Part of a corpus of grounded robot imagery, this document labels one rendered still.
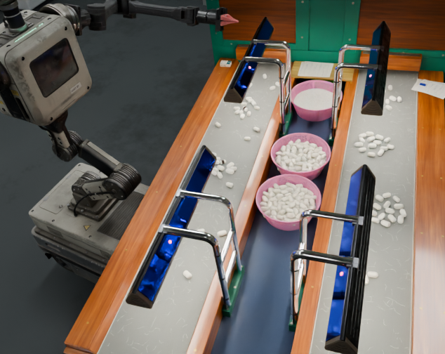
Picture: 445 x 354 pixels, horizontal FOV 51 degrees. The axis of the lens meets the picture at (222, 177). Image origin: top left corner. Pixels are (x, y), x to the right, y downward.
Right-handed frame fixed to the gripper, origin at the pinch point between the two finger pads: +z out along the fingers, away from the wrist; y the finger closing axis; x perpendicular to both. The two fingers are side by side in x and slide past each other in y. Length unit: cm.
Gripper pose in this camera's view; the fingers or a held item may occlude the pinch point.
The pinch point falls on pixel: (236, 21)
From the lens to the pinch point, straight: 224.0
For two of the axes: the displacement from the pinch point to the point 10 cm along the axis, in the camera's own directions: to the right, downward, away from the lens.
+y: -0.5, 8.8, 4.7
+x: -4.6, 4.0, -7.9
